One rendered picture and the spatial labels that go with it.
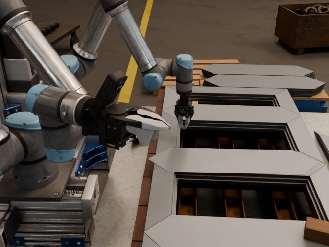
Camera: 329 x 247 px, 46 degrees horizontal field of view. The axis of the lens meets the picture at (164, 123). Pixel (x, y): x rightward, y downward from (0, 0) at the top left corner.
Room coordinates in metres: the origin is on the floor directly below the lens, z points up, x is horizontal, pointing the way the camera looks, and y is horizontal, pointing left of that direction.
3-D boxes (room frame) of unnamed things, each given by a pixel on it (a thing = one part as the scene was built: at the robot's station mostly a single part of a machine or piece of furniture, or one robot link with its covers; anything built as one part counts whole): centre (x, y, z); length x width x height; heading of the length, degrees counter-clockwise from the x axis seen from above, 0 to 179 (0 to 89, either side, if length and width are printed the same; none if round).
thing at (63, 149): (0.83, 0.26, 1.33); 0.11 x 0.08 x 0.11; 153
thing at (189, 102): (1.56, -0.09, 1.07); 0.09 x 0.08 x 0.12; 176
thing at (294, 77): (2.39, -0.64, 0.82); 0.80 x 0.40 x 0.06; 86
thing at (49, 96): (0.82, 0.27, 1.43); 0.11 x 0.08 x 0.09; 63
